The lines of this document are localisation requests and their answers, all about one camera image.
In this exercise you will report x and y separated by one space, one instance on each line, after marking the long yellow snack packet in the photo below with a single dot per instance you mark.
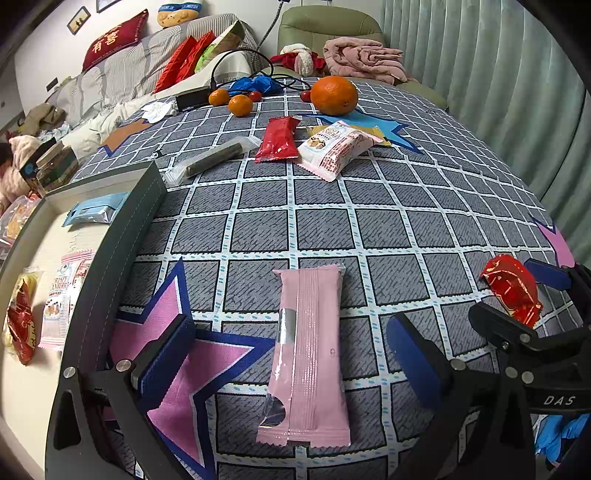
382 137

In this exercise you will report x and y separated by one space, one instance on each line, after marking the small tangerine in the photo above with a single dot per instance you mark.
219 97
241 105

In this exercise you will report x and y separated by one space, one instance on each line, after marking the dark picture frame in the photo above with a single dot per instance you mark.
77 19
108 3

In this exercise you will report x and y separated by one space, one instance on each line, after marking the red gold snack packet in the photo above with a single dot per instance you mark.
510 286

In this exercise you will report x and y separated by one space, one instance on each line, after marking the yellow plush toy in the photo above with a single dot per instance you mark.
178 14

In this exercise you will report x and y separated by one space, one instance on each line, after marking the beige clothing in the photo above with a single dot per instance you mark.
41 115

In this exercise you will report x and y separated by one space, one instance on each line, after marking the grey striped sofa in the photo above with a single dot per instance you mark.
124 69

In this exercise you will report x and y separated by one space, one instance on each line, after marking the grey stand pole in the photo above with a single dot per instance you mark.
270 23

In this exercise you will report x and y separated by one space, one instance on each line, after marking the green printed paper bag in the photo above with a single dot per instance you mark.
221 44

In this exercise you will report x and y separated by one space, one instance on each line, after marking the grey checkered star bed sheet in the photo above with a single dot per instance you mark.
415 207

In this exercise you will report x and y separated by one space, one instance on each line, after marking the white quilt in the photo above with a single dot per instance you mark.
97 129

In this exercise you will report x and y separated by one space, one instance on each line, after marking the blue plastic bag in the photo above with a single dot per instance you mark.
254 84

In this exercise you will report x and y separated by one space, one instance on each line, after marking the grey storage tray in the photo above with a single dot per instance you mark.
134 230

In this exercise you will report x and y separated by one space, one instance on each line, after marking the red cushions on sofa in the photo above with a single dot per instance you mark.
182 62

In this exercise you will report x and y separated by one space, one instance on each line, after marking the dark printed carton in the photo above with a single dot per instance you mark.
51 161

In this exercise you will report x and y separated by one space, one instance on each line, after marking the long pink snack packet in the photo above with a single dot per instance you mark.
309 346

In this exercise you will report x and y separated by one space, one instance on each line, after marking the green armchair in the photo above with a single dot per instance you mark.
323 23

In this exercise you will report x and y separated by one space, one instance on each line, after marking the person's right hand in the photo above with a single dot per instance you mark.
554 436

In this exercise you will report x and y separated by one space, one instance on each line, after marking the red and yellow snack packet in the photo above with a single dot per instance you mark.
21 323

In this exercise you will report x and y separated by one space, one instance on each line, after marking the red and white plush toy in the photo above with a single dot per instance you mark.
300 57

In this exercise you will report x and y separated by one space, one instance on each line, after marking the red embroidered pillow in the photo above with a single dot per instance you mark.
115 39

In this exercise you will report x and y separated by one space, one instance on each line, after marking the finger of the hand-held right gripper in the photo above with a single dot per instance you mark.
549 274
498 323

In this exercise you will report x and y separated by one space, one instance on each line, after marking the pink folded blanket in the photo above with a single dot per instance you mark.
364 57

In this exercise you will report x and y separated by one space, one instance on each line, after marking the light blue snack packet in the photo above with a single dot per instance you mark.
94 208

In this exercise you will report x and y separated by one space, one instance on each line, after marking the crumpled white tissue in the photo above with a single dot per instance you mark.
157 111

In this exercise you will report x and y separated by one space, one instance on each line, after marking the clear packet with dark stick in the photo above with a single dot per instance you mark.
212 158

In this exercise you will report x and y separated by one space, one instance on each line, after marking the large orange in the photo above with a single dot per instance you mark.
334 94

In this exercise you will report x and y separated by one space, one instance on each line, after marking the pile of loose snack packets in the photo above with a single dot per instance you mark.
16 221

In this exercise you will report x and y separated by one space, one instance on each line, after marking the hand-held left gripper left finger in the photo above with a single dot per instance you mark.
168 364

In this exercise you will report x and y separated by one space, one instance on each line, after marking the white lace cloth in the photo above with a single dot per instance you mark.
235 64

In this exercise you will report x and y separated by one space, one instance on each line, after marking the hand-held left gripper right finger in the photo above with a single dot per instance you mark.
413 364

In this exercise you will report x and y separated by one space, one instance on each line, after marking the black power adapter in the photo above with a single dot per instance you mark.
191 98

